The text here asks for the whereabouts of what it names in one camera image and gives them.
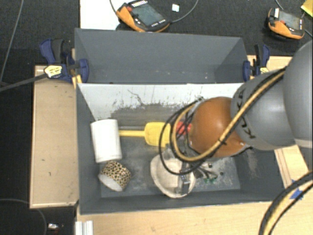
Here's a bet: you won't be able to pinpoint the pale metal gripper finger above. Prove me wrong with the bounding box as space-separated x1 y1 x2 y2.
181 175 191 195

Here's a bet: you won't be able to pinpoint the white shell-shaped bowl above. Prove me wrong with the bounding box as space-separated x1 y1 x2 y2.
150 153 197 199

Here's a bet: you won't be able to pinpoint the small red object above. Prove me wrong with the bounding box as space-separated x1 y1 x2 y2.
176 121 192 136

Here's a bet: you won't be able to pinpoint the leopard print cup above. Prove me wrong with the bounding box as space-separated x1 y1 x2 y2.
98 160 132 192

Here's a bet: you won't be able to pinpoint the white plastic cup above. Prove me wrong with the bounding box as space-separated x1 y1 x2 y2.
90 118 123 164

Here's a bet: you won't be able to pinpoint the grey metal bin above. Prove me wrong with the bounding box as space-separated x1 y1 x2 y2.
74 27 286 215

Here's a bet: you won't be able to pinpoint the pale wood flat board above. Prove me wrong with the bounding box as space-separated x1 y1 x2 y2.
29 65 81 209

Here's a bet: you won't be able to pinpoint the yellow handled tool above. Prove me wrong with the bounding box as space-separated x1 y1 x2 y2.
118 121 172 147

